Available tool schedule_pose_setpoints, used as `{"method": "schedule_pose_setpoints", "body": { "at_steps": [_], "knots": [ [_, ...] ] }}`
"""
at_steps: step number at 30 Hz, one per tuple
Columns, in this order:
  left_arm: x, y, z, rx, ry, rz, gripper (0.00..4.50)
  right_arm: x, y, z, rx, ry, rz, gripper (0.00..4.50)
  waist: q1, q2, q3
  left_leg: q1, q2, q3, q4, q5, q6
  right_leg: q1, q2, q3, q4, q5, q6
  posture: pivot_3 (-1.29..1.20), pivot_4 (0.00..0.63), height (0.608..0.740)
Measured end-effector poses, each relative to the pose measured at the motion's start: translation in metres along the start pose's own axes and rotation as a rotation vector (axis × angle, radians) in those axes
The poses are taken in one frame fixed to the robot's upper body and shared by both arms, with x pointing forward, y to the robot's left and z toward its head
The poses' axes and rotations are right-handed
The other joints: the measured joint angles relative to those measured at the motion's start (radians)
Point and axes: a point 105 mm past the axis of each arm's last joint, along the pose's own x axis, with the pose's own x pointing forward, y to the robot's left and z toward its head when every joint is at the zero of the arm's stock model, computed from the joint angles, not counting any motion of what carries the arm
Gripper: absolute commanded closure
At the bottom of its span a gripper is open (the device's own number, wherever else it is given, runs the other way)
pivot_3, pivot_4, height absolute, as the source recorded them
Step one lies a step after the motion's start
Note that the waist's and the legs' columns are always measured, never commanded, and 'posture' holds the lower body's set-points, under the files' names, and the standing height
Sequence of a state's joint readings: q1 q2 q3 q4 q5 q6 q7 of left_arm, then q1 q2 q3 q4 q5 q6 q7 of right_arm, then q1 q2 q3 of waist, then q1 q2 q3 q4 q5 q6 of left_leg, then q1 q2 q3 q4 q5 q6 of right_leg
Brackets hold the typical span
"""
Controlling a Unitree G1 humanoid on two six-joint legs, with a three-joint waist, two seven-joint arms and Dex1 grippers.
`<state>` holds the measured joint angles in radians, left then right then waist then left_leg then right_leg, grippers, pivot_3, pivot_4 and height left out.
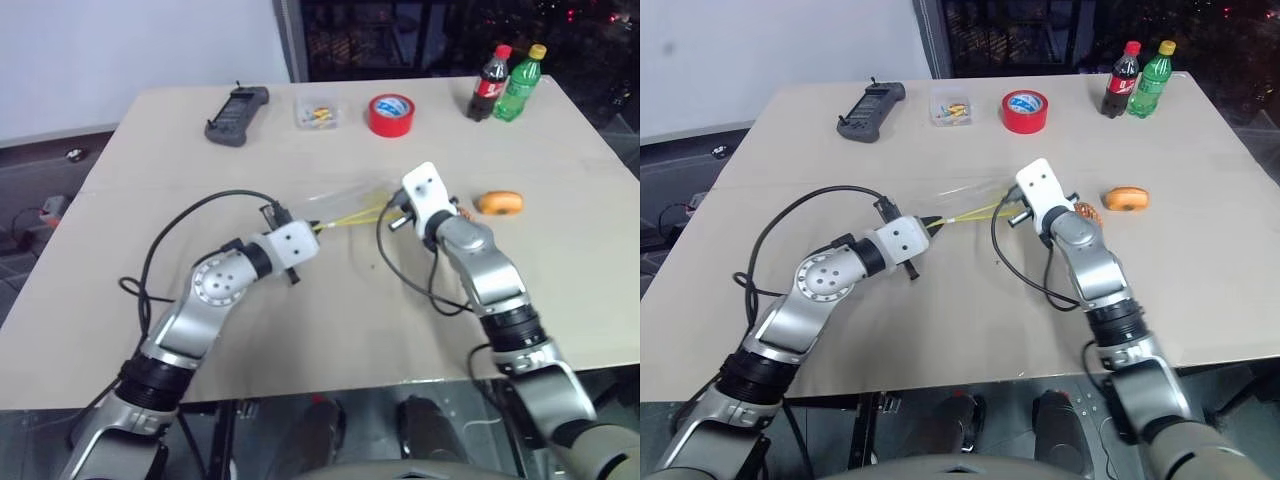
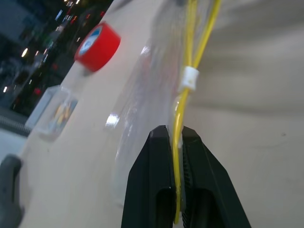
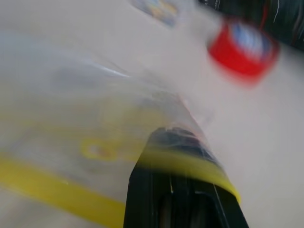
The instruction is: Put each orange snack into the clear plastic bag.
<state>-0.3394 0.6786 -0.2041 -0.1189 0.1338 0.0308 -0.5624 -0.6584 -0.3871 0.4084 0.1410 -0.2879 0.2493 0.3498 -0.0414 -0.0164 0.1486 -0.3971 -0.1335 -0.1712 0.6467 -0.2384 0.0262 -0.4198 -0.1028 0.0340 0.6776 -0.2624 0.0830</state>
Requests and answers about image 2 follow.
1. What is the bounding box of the red tape roll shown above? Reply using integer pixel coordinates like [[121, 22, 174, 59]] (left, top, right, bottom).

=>
[[74, 21, 122, 72]]

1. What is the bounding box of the clear plastic bag yellow drawstring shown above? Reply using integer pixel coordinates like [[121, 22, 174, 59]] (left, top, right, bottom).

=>
[[111, 0, 223, 225]]

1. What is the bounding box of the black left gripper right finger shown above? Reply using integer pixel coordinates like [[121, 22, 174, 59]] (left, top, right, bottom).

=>
[[179, 126, 252, 228]]

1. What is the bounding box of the dark grey rounded object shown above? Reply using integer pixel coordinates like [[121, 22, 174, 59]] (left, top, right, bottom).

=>
[[0, 153, 26, 228]]

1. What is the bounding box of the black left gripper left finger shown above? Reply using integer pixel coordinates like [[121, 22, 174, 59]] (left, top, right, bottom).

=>
[[121, 125, 178, 228]]

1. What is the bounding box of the clear plastic box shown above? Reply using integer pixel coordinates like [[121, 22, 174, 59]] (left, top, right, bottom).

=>
[[25, 85, 79, 141]]

